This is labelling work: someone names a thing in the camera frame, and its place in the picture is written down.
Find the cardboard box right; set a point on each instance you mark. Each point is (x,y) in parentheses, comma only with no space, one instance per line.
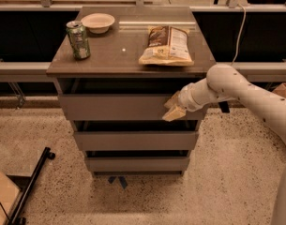
(281,90)

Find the grey middle drawer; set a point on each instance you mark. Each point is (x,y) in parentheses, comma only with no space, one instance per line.
(122,141)

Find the grey bottom drawer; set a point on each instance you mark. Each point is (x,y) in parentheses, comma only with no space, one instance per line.
(136,164)

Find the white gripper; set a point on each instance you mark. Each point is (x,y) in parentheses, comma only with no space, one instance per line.
(187,100)

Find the white paper bowl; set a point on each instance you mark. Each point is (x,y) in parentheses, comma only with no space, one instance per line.
(98,23)

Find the grey top drawer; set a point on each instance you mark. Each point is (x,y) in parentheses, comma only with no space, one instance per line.
(112,107)

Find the green soda can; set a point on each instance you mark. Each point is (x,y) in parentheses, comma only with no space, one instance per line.
(78,40)

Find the black metal cart frame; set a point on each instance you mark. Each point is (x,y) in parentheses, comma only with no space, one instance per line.
(25,185)

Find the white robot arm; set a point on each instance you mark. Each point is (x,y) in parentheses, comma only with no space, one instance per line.
(222,83)

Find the brown drawer cabinet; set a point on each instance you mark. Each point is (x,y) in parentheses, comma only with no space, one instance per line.
(113,68)

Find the grey drawer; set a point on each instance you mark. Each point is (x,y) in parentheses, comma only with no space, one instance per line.
(122,141)
(136,164)
(112,107)

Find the wooden board lower left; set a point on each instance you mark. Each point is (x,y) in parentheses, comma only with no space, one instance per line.
(8,195)

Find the blue tape floor marker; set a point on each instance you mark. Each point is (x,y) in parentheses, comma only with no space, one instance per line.
(122,180)

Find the chip bag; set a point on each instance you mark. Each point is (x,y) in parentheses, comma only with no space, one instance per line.
(167,46)

